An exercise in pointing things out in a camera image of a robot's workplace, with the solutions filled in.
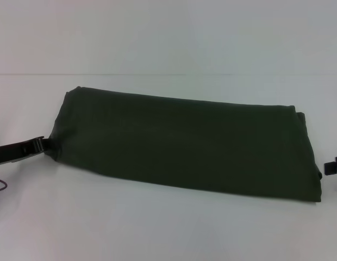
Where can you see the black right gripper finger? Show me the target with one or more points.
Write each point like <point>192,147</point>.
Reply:
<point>331,168</point>

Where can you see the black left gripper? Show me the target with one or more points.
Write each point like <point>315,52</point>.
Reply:
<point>16,152</point>

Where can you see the dark green t-shirt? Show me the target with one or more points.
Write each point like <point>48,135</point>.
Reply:
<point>171,141</point>

